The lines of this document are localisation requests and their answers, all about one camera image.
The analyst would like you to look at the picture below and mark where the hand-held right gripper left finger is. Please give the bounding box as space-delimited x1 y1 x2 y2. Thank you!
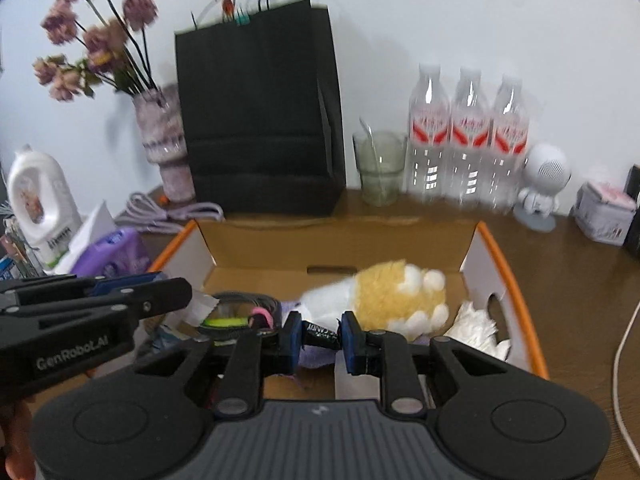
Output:
132 311 304 420

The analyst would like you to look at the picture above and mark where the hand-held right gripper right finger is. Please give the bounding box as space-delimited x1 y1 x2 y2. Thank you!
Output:
340 311 508 419

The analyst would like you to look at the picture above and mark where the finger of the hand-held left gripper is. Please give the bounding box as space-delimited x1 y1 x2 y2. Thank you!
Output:
0 272 168 311
0 277 193 334

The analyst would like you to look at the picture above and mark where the purple knitted pouch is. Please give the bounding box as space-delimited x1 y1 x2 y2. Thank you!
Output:
294 344 347 377

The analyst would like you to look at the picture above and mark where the black candy packet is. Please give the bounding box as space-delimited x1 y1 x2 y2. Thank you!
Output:
300 321 346 351

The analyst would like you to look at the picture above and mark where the translucent plastic storage box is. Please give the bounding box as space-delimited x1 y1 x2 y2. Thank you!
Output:
332 355 437 404

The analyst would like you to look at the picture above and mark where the yellow white plush toy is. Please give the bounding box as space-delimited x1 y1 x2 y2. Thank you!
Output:
300 259 451 344

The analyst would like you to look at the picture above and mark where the dark strap bundle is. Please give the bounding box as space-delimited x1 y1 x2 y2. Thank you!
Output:
195 291 284 347

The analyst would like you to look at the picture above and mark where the red cardboard box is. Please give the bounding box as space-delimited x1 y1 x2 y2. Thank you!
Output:
145 217 551 392

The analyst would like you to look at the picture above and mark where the white tissue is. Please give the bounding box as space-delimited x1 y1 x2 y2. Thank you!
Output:
444 301 514 361

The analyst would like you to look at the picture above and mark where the person's left hand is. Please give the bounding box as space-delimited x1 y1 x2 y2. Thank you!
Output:
0 400 38 480

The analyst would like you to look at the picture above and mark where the purple tissue pack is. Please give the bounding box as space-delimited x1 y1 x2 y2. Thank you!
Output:
59 200 151 279

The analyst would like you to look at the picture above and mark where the white paper scrap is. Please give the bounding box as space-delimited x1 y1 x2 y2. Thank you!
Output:
182 292 219 329

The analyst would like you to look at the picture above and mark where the clear desk organizer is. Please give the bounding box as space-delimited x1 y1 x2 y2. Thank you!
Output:
0 204 42 281

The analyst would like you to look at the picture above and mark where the white detergent jug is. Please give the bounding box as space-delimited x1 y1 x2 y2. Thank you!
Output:
7 145 84 271

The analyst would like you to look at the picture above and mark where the mottled purple vase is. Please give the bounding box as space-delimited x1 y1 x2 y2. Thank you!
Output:
132 85 197 205

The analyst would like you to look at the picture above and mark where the glass cup with spoon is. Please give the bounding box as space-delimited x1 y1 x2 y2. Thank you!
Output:
352 117 409 207

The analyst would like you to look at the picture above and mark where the black paper bag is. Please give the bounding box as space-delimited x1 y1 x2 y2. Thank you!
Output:
174 0 347 217

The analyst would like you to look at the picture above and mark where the dried flower bouquet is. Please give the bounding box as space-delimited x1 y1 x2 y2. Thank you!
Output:
32 0 161 104

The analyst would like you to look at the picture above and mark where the white robot speaker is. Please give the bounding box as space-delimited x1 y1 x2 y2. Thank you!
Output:
512 143 574 234

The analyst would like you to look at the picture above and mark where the grey tin box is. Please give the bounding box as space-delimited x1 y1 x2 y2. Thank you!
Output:
573 180 639 247

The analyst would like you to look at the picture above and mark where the pink case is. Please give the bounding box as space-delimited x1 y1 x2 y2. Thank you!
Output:
587 179 637 207

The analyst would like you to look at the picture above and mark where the black upright box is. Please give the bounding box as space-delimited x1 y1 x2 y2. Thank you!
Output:
622 162 640 257

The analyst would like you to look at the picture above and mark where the purple cable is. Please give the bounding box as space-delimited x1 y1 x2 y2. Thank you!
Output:
114 191 226 235

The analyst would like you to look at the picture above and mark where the white cable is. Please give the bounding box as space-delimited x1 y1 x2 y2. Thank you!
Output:
612 302 640 467

